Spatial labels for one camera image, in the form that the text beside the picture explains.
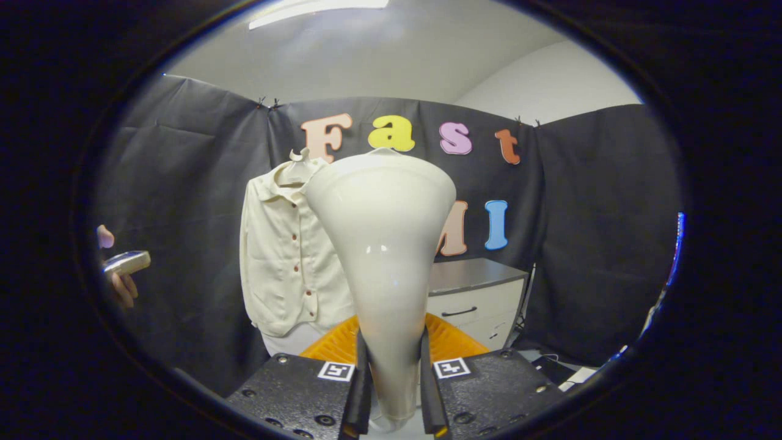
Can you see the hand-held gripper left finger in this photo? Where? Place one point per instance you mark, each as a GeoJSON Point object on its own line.
{"type": "Point", "coordinates": [362, 391]}

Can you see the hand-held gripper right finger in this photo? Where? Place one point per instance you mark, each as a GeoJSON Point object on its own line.
{"type": "Point", "coordinates": [427, 397]}

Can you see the cream garment steamer head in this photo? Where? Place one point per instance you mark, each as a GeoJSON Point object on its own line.
{"type": "Point", "coordinates": [382, 244]}

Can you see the cream button shirt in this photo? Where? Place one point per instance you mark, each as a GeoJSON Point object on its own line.
{"type": "Point", "coordinates": [281, 256]}

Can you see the beige smartphone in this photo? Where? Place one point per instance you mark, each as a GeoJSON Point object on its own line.
{"type": "Point", "coordinates": [127, 263]}

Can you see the white drawer cabinet grey top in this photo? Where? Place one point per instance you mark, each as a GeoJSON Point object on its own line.
{"type": "Point", "coordinates": [476, 299]}

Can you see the white plastic hanger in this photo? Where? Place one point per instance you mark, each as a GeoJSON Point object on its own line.
{"type": "Point", "coordinates": [296, 172]}

